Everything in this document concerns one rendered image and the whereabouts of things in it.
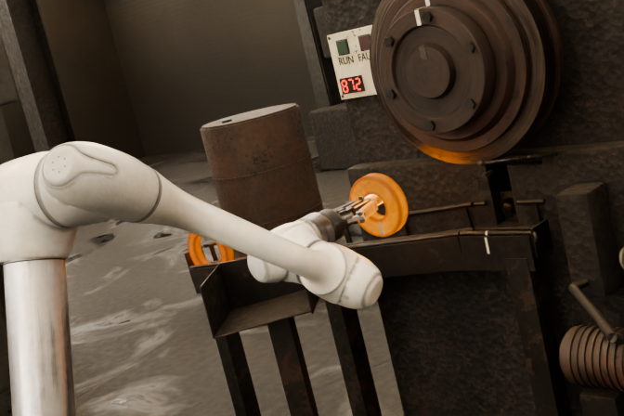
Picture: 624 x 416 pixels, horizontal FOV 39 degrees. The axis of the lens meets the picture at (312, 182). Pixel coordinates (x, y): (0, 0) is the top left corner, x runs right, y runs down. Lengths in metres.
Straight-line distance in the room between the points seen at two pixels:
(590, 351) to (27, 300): 1.10
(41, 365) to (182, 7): 10.89
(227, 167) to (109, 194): 3.48
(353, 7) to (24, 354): 1.32
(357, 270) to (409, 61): 0.52
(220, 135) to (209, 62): 7.21
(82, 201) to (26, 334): 0.24
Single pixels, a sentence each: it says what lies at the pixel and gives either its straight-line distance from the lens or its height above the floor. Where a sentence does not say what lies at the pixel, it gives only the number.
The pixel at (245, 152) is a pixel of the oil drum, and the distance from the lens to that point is 4.81.
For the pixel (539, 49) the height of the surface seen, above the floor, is 1.11.
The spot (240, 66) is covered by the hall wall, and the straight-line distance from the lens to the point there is 11.60.
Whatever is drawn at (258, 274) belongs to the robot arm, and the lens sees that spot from 1.84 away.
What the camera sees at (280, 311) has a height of 0.60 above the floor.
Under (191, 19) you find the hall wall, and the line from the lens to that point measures 12.15.
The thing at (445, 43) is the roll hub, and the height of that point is 1.17.
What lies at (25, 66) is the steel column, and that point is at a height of 1.55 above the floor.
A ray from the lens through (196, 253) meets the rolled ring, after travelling 2.94.
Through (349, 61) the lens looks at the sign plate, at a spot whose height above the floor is 1.16.
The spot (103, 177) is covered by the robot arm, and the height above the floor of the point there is 1.12.
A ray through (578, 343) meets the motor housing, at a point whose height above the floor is 0.52.
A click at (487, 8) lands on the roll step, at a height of 1.22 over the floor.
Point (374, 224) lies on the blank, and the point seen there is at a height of 0.78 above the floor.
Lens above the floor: 1.26
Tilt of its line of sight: 10 degrees down
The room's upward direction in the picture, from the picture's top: 14 degrees counter-clockwise
